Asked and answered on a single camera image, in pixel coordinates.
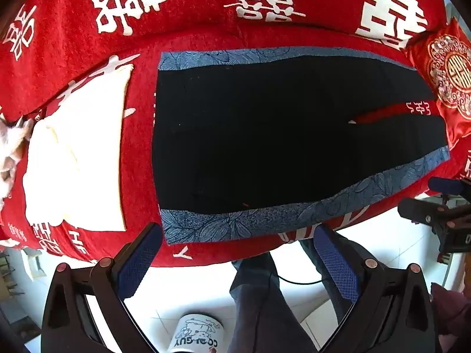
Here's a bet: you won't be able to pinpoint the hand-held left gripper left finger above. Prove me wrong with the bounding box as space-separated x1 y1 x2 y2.
40 222 163 353

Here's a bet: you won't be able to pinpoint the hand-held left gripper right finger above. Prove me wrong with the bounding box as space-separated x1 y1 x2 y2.
314 224 443 353

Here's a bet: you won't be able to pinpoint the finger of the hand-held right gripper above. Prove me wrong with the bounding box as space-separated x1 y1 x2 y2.
397 197 447 230
428 176 471 196

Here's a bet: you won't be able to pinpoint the black pants with blue trim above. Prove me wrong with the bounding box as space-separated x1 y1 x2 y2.
152 46 451 245

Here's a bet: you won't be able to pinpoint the person's right forearm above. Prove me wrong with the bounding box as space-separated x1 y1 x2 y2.
430 282 471 353

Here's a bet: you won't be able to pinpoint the person's left leg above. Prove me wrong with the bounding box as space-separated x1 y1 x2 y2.
229 252 319 353

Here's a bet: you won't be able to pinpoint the white printed slipper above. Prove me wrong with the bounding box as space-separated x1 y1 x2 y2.
165 313 226 353

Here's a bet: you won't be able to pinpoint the red embroidered pillow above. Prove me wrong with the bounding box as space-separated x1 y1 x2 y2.
401 16 471 148

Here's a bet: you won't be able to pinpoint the folded white cloth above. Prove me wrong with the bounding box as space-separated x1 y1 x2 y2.
23 64 135 232

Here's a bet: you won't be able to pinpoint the white fluffy plush toy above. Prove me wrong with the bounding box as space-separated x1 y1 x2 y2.
0 112 35 208

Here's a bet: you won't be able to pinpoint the red blanket with white characters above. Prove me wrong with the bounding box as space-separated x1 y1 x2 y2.
0 0 471 268

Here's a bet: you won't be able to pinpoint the black cable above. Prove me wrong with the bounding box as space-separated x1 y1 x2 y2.
276 274 324 286

